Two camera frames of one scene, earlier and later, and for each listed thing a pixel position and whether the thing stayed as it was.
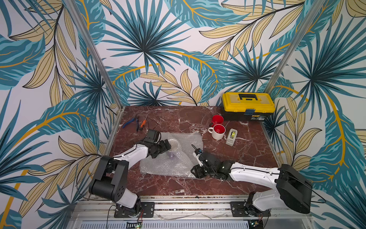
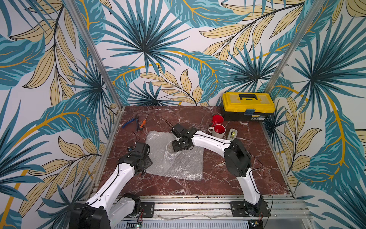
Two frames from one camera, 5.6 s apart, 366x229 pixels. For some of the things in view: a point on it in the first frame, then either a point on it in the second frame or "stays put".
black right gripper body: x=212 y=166 to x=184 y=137
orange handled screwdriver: x=144 y=121 stays put
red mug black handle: x=217 y=119 stays put
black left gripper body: x=156 y=151 to x=147 y=163
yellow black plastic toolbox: x=247 y=106 stays put
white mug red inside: x=218 y=131 stays put
